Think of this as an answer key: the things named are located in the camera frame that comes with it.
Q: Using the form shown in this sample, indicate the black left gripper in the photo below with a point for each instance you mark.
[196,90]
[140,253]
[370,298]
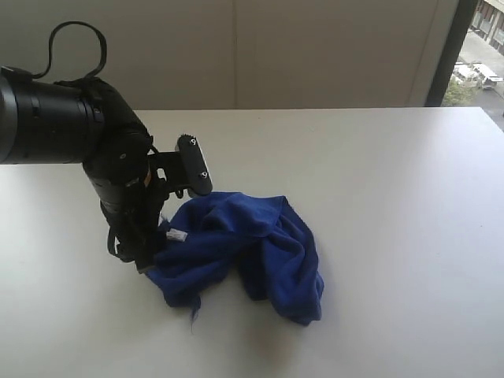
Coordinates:
[131,199]

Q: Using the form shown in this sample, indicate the blue microfiber towel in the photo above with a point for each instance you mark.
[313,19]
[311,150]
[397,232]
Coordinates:
[263,239]

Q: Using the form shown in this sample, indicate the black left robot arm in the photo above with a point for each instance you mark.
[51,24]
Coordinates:
[87,122]

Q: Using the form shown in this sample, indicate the white van outside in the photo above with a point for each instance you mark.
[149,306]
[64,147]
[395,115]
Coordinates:
[476,75]

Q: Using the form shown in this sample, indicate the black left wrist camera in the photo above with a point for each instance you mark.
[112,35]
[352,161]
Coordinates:
[194,164]

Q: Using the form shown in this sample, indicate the dark window frame post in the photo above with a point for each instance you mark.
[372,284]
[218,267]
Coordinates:
[456,35]

